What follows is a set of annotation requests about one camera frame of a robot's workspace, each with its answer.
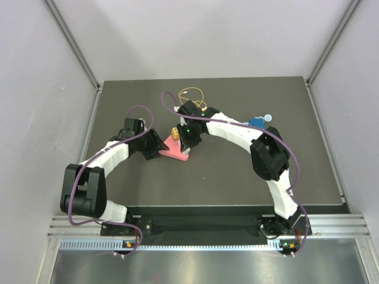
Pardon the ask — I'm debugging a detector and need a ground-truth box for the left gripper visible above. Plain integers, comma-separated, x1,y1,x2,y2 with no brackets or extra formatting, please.
135,128,169,160

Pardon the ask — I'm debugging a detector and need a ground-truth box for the yellow cube plug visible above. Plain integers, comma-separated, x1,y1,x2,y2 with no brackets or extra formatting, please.
171,127,180,140

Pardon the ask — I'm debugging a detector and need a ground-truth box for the pink triangular power strip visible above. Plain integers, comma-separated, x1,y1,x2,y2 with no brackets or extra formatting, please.
159,135,189,161

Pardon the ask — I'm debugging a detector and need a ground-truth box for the yellow charging cable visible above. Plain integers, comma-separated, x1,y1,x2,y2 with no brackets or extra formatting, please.
178,86,207,109

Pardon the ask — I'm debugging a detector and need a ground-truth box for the dark blue cube socket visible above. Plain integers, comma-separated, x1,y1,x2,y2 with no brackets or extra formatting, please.
248,118,265,129

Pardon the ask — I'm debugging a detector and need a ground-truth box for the white charger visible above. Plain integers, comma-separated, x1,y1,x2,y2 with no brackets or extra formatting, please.
182,148,191,154

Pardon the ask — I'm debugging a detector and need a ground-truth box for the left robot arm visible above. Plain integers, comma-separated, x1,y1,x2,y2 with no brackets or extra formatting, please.
60,118,169,235

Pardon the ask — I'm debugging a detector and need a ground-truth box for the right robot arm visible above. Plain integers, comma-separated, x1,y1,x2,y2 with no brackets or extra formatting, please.
174,101,301,236

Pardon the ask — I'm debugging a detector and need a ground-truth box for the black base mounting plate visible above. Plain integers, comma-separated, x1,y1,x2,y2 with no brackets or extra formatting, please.
100,206,311,237

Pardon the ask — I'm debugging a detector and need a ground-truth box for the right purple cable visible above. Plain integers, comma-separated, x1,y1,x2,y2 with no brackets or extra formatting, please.
161,91,310,257

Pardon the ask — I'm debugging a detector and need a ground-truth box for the slotted cable duct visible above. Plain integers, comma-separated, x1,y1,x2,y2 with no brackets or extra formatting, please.
59,239,298,251

